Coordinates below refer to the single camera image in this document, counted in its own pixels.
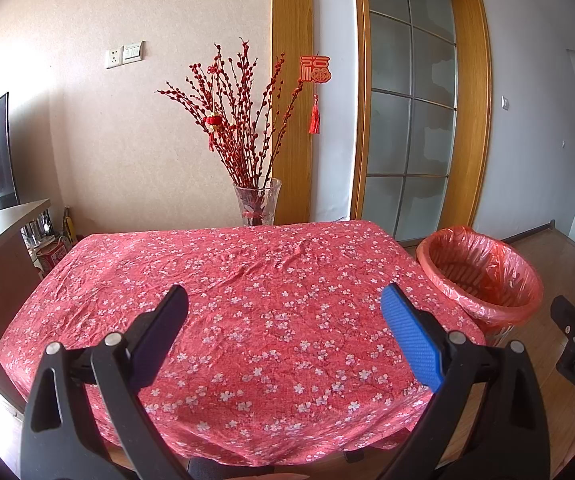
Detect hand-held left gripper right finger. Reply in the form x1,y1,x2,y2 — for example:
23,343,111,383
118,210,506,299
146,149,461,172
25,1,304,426
380,282,552,480

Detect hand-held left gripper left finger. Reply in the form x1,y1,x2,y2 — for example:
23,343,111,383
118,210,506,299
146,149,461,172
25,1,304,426
21,284,190,480

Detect white lattice plastic basket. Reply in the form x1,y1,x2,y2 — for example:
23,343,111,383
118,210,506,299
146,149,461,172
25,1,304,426
416,226,544,348

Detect red plastic bin liner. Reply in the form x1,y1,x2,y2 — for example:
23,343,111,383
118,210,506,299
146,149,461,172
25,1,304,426
416,226,544,333

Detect red floral tablecloth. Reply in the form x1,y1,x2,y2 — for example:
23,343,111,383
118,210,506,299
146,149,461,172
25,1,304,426
0,219,488,467

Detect red tin can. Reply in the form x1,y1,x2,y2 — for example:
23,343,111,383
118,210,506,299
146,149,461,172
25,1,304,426
34,239,68,271

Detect shiny silver objects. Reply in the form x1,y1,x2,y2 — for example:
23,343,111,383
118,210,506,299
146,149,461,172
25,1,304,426
21,210,55,253

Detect clear glass vase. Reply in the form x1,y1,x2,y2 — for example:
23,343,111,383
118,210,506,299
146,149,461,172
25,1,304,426
232,177,283,227

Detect red berry branches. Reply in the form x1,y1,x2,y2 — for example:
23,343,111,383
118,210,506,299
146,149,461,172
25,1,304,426
154,37,304,196

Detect frosted glass door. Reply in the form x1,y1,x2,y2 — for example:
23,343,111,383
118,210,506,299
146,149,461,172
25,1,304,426
365,0,457,243

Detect small red lantern ornament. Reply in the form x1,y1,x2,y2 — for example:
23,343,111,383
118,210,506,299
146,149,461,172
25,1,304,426
204,115,224,153

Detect red tasselled hanging ornament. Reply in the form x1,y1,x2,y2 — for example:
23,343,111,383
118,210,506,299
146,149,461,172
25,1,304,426
298,54,333,135

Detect wooden door frame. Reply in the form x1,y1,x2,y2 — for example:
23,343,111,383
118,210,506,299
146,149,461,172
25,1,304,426
351,0,492,248

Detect wooden vertical wall trim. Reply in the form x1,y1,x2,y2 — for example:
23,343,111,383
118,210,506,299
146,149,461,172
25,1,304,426
271,0,315,226

